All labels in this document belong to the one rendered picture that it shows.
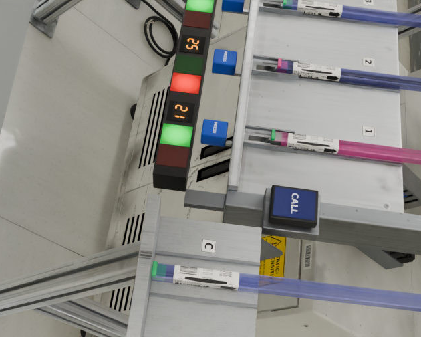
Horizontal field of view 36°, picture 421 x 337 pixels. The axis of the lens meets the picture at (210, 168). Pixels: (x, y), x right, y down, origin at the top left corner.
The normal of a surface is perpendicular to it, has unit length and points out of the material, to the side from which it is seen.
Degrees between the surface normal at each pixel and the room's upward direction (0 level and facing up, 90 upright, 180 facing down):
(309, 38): 45
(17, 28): 0
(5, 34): 0
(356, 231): 90
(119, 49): 0
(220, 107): 90
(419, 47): 90
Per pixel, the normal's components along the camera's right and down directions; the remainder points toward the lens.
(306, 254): -0.66, -0.45
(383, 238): -0.12, 0.85
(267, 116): 0.05, -0.51
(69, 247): 0.74, -0.27
